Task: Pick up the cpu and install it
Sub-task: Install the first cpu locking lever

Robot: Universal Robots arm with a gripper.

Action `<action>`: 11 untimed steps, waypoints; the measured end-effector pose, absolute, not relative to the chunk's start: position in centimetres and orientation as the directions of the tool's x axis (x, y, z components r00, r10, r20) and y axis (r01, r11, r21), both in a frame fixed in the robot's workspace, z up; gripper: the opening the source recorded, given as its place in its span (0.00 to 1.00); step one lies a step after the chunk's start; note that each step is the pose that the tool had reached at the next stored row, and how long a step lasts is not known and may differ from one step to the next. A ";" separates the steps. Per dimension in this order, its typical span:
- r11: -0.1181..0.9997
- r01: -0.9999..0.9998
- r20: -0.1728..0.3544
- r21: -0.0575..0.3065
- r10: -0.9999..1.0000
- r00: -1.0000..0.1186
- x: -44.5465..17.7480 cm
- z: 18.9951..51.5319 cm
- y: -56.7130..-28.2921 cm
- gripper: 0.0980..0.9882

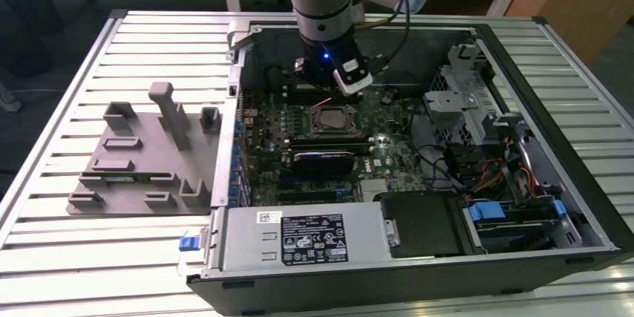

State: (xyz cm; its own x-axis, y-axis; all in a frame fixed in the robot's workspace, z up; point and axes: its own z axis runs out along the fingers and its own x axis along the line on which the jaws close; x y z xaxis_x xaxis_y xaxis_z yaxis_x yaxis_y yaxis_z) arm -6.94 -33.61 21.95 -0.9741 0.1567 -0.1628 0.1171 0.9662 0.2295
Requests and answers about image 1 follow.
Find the hard disk in blue carrier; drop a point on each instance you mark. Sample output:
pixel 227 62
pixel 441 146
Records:
pixel 488 211

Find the blue case latch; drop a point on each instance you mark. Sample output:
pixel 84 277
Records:
pixel 189 243

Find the grey furniture foot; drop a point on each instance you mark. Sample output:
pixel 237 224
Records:
pixel 10 99

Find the small black graphics card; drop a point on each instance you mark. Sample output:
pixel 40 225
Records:
pixel 322 165

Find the green motherboard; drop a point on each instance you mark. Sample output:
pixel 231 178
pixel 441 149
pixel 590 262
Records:
pixel 397 168

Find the green RAM stick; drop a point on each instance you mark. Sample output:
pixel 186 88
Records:
pixel 143 175

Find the grey plastic parts rack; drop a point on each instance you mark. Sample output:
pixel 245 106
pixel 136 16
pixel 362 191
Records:
pixel 158 168

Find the black open PC case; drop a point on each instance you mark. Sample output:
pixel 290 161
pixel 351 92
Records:
pixel 297 294

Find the black RAM stick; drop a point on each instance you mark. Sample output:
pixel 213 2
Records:
pixel 327 142
pixel 297 90
pixel 331 149

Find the small silver heatsink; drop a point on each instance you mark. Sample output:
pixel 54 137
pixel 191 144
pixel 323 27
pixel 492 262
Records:
pixel 374 186

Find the silver metal drive cage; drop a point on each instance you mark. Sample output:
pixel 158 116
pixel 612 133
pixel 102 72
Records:
pixel 446 103

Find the silver square CPU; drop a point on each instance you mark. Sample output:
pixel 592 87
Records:
pixel 334 119

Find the black office chair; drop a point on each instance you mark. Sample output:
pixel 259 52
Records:
pixel 30 35

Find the silver power supply black label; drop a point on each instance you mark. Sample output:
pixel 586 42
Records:
pixel 243 242

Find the white wrist camera black face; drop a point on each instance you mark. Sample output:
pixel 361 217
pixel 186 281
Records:
pixel 353 77

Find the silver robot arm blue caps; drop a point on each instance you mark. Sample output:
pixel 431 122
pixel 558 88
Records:
pixel 322 1

